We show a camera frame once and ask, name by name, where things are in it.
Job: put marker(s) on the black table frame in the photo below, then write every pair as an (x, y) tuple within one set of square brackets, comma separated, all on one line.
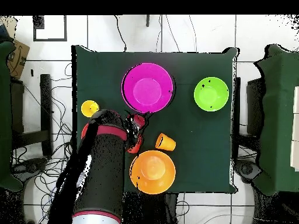
[(45, 105)]

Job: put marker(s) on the black chair base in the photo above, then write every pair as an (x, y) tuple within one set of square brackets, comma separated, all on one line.
[(246, 169), (32, 165)]

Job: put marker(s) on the shallow red-orange bowl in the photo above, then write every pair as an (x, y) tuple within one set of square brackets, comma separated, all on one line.
[(84, 130)]

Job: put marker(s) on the cardboard box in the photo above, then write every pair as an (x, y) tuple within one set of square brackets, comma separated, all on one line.
[(18, 56)]

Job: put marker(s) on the dark green tablecloth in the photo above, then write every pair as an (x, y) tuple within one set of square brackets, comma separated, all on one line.
[(198, 140)]

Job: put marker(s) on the large yellow-orange bowl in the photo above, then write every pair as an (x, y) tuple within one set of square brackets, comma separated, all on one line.
[(153, 172)]

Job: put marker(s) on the red-orange cup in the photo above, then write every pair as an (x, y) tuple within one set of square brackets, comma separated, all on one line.
[(136, 147)]

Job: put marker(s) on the green cloth neighbouring table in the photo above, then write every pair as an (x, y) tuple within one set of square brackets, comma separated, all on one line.
[(4, 116), (275, 116)]

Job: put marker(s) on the black square floor frame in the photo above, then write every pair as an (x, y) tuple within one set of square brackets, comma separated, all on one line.
[(65, 28)]

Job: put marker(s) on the orange cup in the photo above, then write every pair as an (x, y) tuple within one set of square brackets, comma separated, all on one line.
[(167, 142)]

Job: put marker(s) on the large pink bowl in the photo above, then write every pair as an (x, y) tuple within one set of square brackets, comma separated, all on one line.
[(147, 88)]

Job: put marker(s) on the green bowl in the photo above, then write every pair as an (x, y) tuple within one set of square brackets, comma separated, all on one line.
[(211, 94)]

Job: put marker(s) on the yellow cup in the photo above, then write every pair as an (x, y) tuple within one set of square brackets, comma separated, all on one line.
[(88, 108)]

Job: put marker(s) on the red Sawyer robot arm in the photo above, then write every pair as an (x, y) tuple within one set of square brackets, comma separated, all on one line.
[(105, 163)]

